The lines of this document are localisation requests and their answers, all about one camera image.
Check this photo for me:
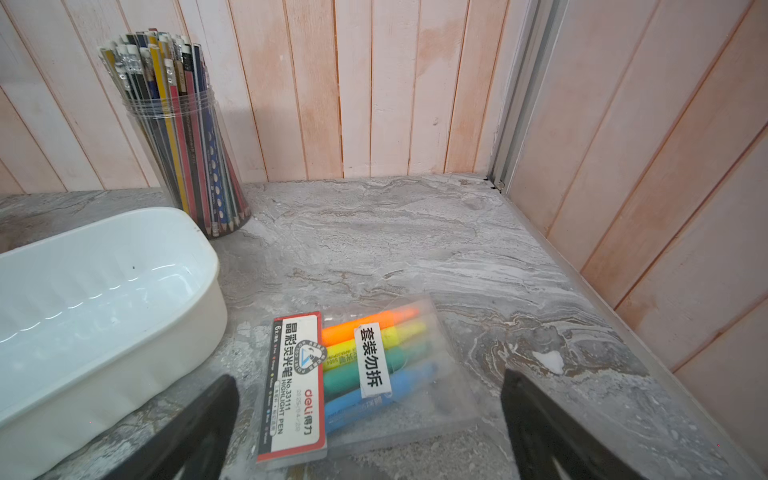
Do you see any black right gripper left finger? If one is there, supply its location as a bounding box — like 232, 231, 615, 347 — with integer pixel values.
105, 375, 239, 479

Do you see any highlighter pen pack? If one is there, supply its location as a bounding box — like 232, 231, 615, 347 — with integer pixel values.
254, 296, 479, 471

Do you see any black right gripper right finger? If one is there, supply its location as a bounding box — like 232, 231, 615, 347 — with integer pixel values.
500, 369, 641, 479

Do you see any white plastic bin far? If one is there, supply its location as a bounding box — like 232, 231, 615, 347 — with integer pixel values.
1, 207, 227, 479

